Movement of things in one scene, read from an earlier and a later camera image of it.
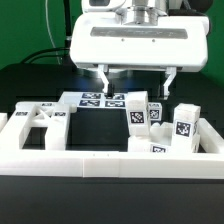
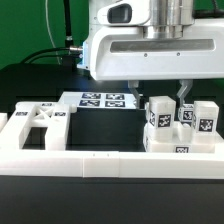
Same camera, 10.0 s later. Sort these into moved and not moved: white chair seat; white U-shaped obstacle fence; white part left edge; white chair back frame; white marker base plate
Moved: white chair seat
Not moved: white marker base plate; white part left edge; white chair back frame; white U-shaped obstacle fence
